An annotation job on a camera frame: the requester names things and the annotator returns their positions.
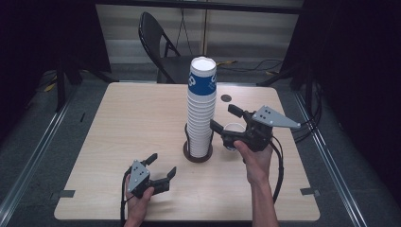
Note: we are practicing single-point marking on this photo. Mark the black folding chair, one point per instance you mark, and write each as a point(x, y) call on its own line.
point(151, 34)

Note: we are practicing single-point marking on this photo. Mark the stack of white paper cups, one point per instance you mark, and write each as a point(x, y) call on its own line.
point(200, 119)

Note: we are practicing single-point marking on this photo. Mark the dark round table grommet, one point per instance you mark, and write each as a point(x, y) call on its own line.
point(225, 98)

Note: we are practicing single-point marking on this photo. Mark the person's left hand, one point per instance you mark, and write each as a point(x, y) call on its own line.
point(135, 208)

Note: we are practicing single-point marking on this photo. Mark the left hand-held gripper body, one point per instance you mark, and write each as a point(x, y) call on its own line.
point(138, 178)

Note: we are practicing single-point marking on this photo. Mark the person's right hand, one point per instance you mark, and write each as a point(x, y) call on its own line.
point(258, 165)

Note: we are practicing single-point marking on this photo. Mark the blue banded paper cup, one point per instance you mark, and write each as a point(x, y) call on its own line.
point(235, 127)

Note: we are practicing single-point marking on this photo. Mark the metal floor rail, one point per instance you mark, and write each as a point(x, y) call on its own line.
point(327, 151)
point(31, 160)

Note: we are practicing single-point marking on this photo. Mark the grey tape strip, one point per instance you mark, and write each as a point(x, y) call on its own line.
point(309, 191)
point(66, 193)

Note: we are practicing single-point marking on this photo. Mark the black stand leg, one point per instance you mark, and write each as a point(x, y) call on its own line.
point(61, 91)
point(307, 88)

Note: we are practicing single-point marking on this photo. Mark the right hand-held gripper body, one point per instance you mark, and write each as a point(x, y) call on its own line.
point(260, 135)

